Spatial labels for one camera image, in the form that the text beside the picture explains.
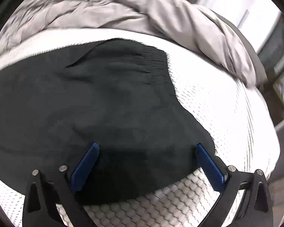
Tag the black pants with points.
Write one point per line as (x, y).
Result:
(85, 99)

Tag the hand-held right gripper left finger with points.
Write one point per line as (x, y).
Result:
(84, 167)

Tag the grey quilted duvet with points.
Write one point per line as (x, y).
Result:
(156, 11)

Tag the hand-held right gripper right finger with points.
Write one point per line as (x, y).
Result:
(210, 165)

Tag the white honeycomb mattress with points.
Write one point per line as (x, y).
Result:
(227, 113)

